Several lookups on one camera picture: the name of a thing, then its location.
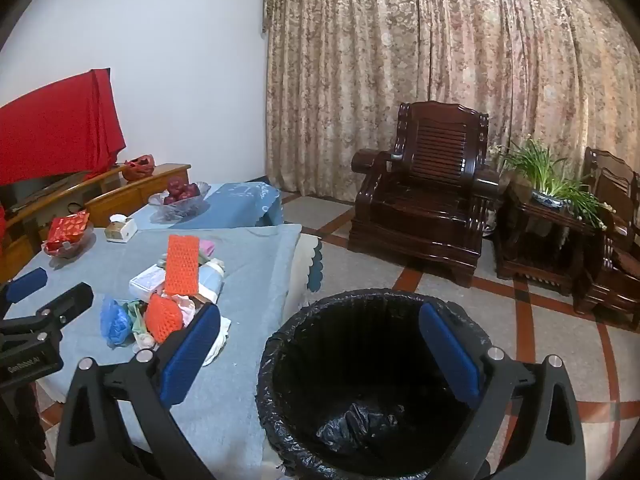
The beige floral curtain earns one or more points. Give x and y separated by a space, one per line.
375 60

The cream scalloped table cover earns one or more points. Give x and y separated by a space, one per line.
306 260

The grey-blue tablecloth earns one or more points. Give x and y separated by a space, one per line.
250 270

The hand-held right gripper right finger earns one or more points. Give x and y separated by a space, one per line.
450 355

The pale green cloth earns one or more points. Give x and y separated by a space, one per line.
134 312

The black lined trash bin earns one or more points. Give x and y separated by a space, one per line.
360 360

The pink soft item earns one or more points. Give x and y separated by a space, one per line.
207 248

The light blue white bottle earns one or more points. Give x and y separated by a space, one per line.
210 282

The bunched orange foam net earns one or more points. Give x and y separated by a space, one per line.
162 317

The glass fruit bowl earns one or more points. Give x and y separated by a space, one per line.
175 211

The blue plastic bag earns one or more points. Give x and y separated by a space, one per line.
115 322

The green potted plant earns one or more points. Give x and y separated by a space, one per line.
545 170

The red snack packet tray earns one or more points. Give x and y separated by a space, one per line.
75 247

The red patterned packet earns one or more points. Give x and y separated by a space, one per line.
67 225

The green rubber glove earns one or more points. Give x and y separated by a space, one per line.
160 260

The dark wooden side table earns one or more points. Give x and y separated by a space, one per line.
530 240

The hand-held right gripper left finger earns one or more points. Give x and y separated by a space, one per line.
190 355

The black television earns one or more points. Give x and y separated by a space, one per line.
25 192

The flat orange foam net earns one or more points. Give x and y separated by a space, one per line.
181 265

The red cloth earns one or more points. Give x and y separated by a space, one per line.
55 125

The white tissue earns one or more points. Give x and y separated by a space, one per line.
224 330

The tissue box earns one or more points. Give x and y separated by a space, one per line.
122 230

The dark red apple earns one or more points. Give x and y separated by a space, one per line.
192 191
175 185
170 200

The red openwork ornament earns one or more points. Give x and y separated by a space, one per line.
139 167

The white cardboard box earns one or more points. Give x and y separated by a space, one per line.
147 282

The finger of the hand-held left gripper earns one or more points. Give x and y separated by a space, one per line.
65 305
27 282

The dark wooden armchair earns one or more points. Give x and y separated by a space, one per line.
425 200
615 280

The pale pink crumpled paper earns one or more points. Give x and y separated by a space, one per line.
186 307

